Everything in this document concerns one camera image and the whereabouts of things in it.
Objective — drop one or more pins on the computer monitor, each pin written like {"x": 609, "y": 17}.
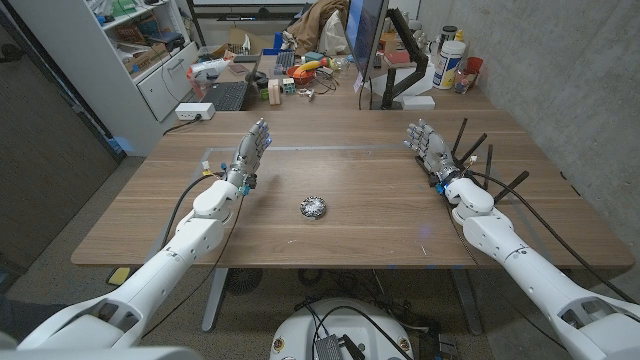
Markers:
{"x": 367, "y": 30}

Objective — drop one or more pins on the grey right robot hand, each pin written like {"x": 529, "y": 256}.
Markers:
{"x": 435, "y": 152}

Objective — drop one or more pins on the white power strip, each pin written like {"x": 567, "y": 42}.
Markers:
{"x": 194, "y": 111}

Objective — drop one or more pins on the yellow pad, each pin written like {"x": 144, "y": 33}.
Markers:
{"x": 119, "y": 276}

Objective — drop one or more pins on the orange bowl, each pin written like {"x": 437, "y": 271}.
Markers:
{"x": 301, "y": 77}

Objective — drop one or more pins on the black laptop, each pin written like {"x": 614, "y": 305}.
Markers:
{"x": 227, "y": 95}

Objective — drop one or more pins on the red cup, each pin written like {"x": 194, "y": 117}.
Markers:
{"x": 475, "y": 65}

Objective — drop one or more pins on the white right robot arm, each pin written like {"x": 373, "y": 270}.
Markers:
{"x": 525, "y": 270}

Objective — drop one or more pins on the white shelf cabinet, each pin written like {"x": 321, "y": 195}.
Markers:
{"x": 95, "y": 75}

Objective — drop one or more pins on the dark tumbler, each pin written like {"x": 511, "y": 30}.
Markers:
{"x": 448, "y": 34}

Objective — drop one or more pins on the grey table leg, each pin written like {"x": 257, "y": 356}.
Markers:
{"x": 215, "y": 300}
{"x": 466, "y": 300}

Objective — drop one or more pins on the whiteboard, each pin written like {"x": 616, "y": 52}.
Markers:
{"x": 250, "y": 7}

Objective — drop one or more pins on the red book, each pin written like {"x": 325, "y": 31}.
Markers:
{"x": 397, "y": 57}

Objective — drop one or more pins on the black floor fan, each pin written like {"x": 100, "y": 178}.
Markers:
{"x": 244, "y": 281}

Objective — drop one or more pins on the clear glass cup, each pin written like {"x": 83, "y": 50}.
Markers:
{"x": 462, "y": 82}

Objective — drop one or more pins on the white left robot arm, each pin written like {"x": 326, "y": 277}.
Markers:
{"x": 170, "y": 260}

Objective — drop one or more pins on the pink sticky note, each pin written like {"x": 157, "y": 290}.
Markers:
{"x": 358, "y": 82}

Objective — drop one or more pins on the white robot torso base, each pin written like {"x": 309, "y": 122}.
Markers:
{"x": 300, "y": 330}

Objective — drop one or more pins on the white wipes canister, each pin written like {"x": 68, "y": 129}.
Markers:
{"x": 448, "y": 65}

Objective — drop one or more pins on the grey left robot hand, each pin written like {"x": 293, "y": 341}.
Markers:
{"x": 250, "y": 152}

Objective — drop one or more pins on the beige wooden block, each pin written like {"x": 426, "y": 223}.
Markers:
{"x": 274, "y": 92}

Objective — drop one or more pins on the crumpled foil ball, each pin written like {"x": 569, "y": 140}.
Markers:
{"x": 313, "y": 207}

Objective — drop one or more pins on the yellow toy banana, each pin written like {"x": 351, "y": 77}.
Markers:
{"x": 311, "y": 65}

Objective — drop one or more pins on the small white box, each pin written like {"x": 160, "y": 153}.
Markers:
{"x": 418, "y": 102}

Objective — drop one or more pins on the cardboard box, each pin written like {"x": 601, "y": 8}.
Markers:
{"x": 240, "y": 39}

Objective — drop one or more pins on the white snack bag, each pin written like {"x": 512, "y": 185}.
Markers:
{"x": 207, "y": 67}

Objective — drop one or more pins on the rubik cube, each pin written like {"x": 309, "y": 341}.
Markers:
{"x": 289, "y": 85}

